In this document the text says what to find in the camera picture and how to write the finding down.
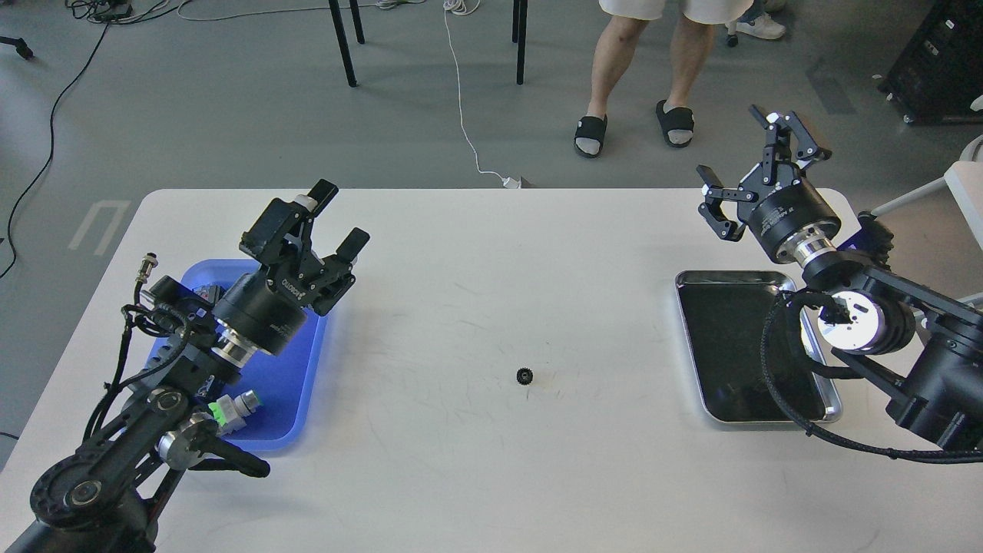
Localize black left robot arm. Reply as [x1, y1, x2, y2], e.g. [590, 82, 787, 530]
[9, 180, 369, 552]

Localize white green switch part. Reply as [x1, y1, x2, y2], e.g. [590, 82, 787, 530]
[207, 391, 263, 436]

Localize white sneaker foot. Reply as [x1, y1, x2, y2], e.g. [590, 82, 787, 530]
[726, 12, 786, 43]

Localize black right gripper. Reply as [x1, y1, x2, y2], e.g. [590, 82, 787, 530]
[697, 105, 840, 266]

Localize white cable on floor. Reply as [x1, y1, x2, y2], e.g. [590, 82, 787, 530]
[443, 0, 511, 185]

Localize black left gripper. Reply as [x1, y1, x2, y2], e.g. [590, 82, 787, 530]
[212, 179, 371, 355]

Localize black table legs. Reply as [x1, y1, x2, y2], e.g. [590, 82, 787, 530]
[329, 0, 529, 88]

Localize walking person legs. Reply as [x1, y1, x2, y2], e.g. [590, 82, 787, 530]
[574, 0, 755, 160]

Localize black cable on floor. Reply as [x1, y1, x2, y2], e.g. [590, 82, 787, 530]
[0, 0, 174, 279]

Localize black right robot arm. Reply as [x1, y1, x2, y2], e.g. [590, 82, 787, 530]
[697, 105, 982, 465]

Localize blue plastic tray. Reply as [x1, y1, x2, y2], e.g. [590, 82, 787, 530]
[146, 259, 329, 451]

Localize yellow push button part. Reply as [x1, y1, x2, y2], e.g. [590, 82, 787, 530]
[193, 283, 226, 305]

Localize metal tray black inside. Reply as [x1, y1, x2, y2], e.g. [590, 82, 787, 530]
[675, 270, 843, 428]

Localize white chair at right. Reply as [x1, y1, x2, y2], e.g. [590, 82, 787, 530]
[868, 134, 983, 308]

